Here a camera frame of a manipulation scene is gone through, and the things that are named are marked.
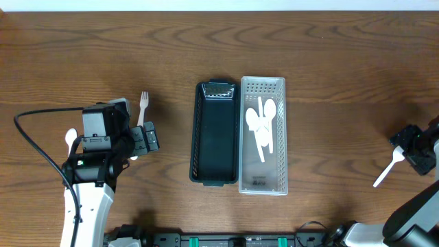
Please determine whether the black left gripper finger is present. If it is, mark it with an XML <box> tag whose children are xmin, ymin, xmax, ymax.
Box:
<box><xmin>130</xmin><ymin>126</ymin><xmax>149</xmax><ymax>156</ymax></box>
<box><xmin>143</xmin><ymin>121</ymin><xmax>160</xmax><ymax>152</ymax></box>

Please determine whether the dark green plastic basket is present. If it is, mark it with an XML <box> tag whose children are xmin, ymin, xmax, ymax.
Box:
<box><xmin>189</xmin><ymin>79</ymin><xmax>241</xmax><ymax>187</ymax></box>

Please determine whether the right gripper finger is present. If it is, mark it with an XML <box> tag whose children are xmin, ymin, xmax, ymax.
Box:
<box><xmin>389</xmin><ymin>125</ymin><xmax>423</xmax><ymax>151</ymax></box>
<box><xmin>404</xmin><ymin>152</ymin><xmax>429</xmax><ymax>176</ymax></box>

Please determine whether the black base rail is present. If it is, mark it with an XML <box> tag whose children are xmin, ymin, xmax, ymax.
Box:
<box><xmin>103</xmin><ymin>222</ymin><xmax>345</xmax><ymax>247</ymax></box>

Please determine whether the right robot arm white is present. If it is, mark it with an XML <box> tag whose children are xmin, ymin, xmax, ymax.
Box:
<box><xmin>150</xmin><ymin>119</ymin><xmax>438</xmax><ymax>247</ymax></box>

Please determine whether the white plastic fork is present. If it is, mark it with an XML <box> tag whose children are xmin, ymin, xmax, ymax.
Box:
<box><xmin>131</xmin><ymin>91</ymin><xmax>149</xmax><ymax>160</ymax></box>
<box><xmin>64</xmin><ymin>128</ymin><xmax>78</xmax><ymax>154</ymax></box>

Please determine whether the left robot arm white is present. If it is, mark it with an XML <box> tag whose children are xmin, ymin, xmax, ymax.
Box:
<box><xmin>61</xmin><ymin>98</ymin><xmax>149</xmax><ymax>246</ymax></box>

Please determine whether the clear white perforated basket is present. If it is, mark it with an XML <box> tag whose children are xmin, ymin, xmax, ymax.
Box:
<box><xmin>239</xmin><ymin>76</ymin><xmax>288</xmax><ymax>196</ymax></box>

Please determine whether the white plastic spoon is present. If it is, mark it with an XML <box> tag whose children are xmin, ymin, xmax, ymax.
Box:
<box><xmin>258</xmin><ymin>97</ymin><xmax>269</xmax><ymax>147</ymax></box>
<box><xmin>263</xmin><ymin>99</ymin><xmax>276</xmax><ymax>154</ymax></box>
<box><xmin>372</xmin><ymin>145</ymin><xmax>405</xmax><ymax>188</ymax></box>
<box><xmin>246</xmin><ymin>108</ymin><xmax>265</xmax><ymax>163</ymax></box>

